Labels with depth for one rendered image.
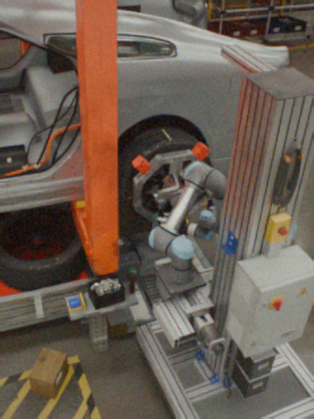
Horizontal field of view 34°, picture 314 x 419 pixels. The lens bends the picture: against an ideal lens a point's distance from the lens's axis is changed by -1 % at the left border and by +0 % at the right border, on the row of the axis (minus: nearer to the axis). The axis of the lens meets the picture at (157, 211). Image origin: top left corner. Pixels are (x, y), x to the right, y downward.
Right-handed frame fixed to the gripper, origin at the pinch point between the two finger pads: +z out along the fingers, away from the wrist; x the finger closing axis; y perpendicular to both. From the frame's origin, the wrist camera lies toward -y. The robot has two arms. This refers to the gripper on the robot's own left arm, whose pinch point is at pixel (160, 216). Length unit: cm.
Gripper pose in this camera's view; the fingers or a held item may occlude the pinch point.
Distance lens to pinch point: 322.7
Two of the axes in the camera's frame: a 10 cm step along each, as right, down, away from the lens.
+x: 4.3, -5.4, 7.3
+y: -0.4, 7.9, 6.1
